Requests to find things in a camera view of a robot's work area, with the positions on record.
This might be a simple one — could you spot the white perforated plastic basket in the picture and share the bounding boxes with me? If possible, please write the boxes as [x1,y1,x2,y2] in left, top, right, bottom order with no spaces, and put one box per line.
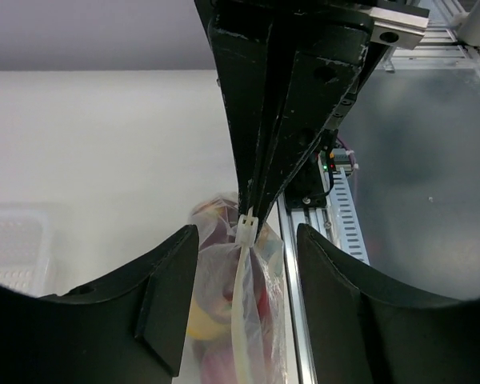
[0,205,54,297]

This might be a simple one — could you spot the clear polka dot zip bag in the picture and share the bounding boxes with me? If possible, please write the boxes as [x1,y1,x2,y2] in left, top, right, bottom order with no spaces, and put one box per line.
[188,194,287,383]

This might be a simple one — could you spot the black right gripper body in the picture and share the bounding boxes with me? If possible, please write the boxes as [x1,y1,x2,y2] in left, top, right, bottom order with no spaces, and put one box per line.
[195,1,429,130]

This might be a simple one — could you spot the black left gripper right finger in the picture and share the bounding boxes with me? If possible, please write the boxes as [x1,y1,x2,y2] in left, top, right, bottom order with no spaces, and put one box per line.
[297,224,480,383]

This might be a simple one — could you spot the yellow fake pear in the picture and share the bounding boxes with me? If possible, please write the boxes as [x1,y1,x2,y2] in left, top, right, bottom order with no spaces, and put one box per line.
[186,298,230,341]

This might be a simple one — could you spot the white slotted cable duct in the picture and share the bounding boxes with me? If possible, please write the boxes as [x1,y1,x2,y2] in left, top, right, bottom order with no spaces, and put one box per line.
[328,168,370,265]

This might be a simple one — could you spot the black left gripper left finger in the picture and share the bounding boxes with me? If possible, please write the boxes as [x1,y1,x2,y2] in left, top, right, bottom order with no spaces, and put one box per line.
[0,225,198,383]

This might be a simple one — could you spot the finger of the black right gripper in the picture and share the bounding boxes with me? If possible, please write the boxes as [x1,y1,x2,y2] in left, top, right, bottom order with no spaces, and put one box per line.
[208,15,272,214]
[254,50,366,222]

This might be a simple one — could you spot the aluminium mounting rail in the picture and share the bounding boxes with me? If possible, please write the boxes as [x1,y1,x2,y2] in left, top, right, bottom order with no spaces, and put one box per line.
[278,1,480,383]

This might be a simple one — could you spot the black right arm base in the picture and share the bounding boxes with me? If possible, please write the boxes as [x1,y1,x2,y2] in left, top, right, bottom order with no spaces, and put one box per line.
[284,130,338,210]

